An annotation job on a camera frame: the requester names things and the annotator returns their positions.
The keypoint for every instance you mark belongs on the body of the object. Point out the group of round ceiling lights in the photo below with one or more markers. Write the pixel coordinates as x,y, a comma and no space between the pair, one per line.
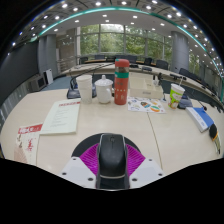
123,2

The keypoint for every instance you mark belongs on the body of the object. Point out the pale green paper sheet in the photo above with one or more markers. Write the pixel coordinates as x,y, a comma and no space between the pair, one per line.
61,116

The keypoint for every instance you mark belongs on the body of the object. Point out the red and white brochure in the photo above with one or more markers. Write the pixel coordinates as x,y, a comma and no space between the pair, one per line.
28,141

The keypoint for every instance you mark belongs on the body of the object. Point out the dark grey desk microphone unit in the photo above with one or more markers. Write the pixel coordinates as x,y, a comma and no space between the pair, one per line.
186,102
72,93

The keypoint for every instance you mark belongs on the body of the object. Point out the white standing board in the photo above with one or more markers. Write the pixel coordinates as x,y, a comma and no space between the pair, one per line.
49,76

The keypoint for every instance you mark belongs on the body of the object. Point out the black computer mouse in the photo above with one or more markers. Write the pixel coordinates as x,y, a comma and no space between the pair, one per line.
112,156

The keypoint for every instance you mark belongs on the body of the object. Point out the white lidded ceramic mug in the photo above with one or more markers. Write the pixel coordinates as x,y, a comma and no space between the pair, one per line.
103,90

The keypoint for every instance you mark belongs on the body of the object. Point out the white cardboard box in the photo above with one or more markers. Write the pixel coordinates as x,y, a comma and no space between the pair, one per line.
145,88

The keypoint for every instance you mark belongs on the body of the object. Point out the group of dark office chairs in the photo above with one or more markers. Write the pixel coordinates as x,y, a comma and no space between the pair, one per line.
161,63

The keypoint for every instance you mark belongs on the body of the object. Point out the handheld microphone with black foam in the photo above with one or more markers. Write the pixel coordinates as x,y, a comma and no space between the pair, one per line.
214,131

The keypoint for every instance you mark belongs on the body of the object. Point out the stack of white paper cups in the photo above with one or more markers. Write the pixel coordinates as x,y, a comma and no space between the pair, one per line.
85,88

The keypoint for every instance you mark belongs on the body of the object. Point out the red thermos bottle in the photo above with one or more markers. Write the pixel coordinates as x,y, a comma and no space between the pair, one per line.
121,85

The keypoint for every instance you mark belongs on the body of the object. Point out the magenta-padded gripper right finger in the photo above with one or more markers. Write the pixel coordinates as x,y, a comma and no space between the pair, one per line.
147,170

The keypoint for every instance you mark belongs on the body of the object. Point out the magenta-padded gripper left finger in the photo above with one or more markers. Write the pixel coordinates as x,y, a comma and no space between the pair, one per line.
77,170

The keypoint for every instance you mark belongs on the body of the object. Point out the white book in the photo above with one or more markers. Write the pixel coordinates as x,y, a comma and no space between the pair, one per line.
195,118

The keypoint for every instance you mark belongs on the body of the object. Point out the green printed paper cup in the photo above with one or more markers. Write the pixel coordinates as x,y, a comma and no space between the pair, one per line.
175,96

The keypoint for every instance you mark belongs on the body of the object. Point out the colourful sticker sheet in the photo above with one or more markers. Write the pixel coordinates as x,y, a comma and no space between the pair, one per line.
145,105

